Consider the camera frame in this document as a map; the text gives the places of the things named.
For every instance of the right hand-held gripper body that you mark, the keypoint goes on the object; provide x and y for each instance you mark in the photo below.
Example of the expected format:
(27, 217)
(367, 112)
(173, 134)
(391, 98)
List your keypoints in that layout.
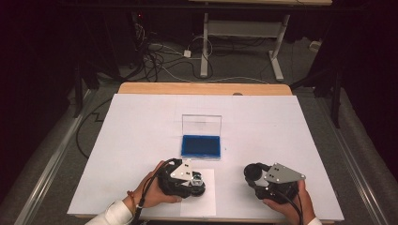
(283, 175)

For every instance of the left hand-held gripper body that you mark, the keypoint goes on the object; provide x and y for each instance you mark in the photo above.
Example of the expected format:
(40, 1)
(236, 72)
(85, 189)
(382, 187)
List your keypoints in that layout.
(180, 173)

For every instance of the black round stamp cap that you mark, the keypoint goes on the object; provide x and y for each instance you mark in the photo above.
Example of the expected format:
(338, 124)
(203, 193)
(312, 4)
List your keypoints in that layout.
(252, 172)

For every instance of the person's left hand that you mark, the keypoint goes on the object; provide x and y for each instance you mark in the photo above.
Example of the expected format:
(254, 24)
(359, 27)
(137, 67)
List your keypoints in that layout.
(153, 190)

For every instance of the person's right hand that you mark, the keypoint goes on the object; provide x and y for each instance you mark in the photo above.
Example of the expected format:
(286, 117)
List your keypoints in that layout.
(295, 212)

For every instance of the small white paper sheet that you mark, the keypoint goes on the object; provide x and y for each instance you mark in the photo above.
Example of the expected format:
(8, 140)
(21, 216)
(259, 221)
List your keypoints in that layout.
(208, 206)

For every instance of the blue ink pad clear case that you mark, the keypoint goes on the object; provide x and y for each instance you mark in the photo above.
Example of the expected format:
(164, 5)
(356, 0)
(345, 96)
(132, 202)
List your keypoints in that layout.
(201, 146)

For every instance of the large white table cover sheet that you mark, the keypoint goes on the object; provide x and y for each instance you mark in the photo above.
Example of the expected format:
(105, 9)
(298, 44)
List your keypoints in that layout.
(244, 125)

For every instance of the small white power adapter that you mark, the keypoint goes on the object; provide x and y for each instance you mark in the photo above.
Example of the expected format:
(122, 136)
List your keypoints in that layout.
(187, 53)

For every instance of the white power strip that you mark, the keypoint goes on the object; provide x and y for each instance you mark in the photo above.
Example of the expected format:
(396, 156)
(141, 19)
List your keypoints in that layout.
(315, 46)

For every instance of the metal floor rail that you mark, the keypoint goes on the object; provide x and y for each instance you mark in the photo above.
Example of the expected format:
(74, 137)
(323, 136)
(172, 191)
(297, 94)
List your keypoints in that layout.
(353, 162)
(47, 175)

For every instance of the white metal desk frame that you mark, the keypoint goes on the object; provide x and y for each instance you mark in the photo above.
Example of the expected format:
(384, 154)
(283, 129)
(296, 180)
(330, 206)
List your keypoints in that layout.
(244, 28)

